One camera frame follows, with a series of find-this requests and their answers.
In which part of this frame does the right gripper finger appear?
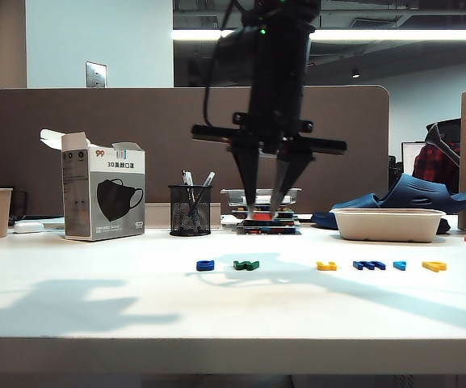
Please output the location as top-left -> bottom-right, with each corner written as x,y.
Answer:
270,152 -> 316,216
228,145 -> 262,214

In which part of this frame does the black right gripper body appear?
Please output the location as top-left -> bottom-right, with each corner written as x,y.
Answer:
191,27 -> 347,157

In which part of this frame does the letter magnet pack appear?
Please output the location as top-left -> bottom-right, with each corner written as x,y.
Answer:
231,206 -> 297,216
235,226 -> 302,236
235,217 -> 300,228

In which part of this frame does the dark blue letter m magnet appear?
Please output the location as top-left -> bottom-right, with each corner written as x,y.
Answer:
352,260 -> 387,272

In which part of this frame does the clear plastic blister tray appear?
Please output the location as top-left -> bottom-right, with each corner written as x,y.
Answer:
220,187 -> 302,208

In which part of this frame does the navy blue foam slipper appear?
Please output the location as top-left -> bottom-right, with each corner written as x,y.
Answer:
310,193 -> 382,230
376,173 -> 466,215

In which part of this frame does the black mesh pen holder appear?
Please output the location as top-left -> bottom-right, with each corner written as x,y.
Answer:
167,184 -> 212,238

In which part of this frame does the beige pulp food tray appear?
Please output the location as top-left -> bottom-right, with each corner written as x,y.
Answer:
329,208 -> 447,243

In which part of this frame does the computer monitor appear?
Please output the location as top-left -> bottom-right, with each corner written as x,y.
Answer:
401,141 -> 426,175

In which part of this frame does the white ceiling light strip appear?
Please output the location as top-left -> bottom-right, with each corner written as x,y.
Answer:
171,29 -> 466,41

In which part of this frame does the red plaid jacket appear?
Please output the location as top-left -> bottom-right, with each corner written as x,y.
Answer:
413,141 -> 461,194

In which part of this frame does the grey face mask box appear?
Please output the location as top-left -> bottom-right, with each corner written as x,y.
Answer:
40,129 -> 146,243

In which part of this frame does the black office chair back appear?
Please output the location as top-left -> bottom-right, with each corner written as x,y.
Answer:
425,118 -> 462,167

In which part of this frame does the brown desk partition panel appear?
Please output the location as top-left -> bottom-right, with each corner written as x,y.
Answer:
0,84 -> 391,219

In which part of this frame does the white earbuds case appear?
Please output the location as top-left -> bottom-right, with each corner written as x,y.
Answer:
13,221 -> 45,234

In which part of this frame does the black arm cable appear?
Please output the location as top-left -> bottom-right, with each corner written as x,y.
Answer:
202,0 -> 237,127

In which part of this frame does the metal wall switch plate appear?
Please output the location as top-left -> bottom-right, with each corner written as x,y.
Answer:
85,61 -> 107,89

